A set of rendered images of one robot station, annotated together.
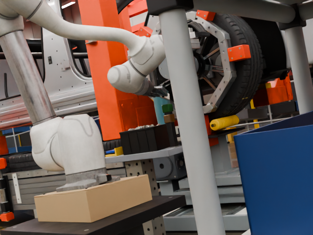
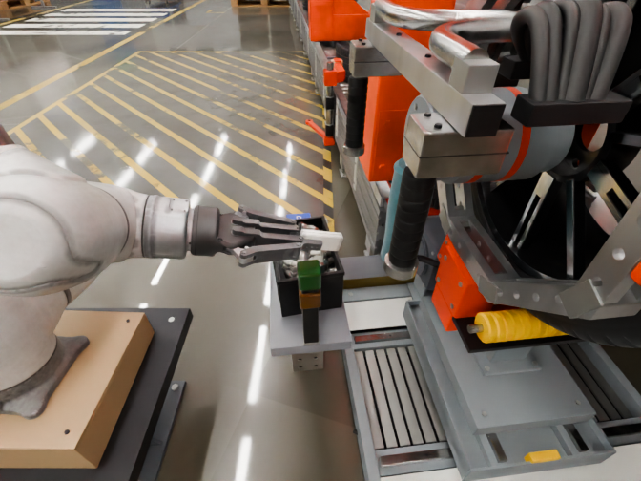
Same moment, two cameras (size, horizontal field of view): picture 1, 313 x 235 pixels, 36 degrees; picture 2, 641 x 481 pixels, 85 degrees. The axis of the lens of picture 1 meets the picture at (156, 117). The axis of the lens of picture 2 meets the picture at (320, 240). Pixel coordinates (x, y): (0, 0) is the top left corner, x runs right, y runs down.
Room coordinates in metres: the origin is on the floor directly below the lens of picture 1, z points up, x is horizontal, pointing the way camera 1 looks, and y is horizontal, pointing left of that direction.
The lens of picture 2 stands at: (2.03, -0.39, 1.08)
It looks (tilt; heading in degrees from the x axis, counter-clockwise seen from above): 41 degrees down; 48
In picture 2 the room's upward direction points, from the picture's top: straight up
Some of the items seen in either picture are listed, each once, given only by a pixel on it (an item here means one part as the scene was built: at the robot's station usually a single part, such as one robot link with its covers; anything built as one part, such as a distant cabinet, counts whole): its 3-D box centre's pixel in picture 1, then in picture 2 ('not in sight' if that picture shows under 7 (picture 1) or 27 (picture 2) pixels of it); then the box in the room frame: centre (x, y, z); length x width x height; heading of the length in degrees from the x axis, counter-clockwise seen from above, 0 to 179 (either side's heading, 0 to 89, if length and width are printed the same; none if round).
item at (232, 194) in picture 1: (226, 189); (489, 369); (2.75, -0.32, 0.13); 0.50 x 0.36 x 0.10; 55
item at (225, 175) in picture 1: (217, 156); (508, 325); (2.76, -0.31, 0.32); 0.40 x 0.30 x 0.28; 55
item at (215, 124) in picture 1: (225, 122); (540, 322); (2.63, -0.36, 0.51); 0.29 x 0.06 x 0.06; 145
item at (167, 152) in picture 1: (142, 154); (303, 274); (2.41, 0.10, 0.44); 0.43 x 0.17 x 0.03; 55
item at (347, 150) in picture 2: not in sight; (356, 115); (2.52, 0.07, 0.83); 0.04 x 0.04 x 0.16
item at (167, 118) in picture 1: (169, 118); (309, 294); (2.29, -0.06, 0.59); 0.04 x 0.04 x 0.04; 55
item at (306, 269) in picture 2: (167, 108); (308, 275); (2.29, -0.06, 0.64); 0.04 x 0.04 x 0.04; 55
